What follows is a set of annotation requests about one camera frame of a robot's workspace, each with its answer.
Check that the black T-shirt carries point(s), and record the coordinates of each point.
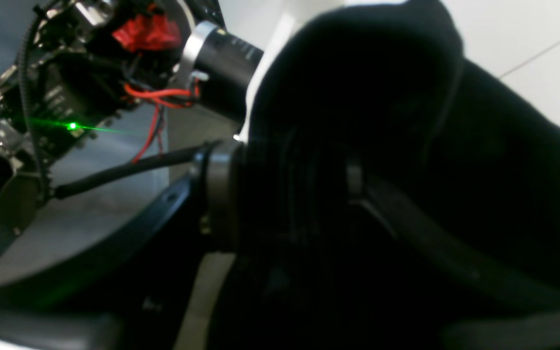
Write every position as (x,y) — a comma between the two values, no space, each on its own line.
(387,86)

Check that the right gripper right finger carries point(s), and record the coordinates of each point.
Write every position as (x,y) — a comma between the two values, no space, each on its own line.
(538,329)

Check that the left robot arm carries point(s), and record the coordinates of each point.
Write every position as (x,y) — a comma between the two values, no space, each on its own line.
(83,62)

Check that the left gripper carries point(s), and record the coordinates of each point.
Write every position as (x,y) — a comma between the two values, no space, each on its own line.
(220,71)

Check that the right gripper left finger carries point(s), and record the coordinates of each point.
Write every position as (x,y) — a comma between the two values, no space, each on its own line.
(151,285)

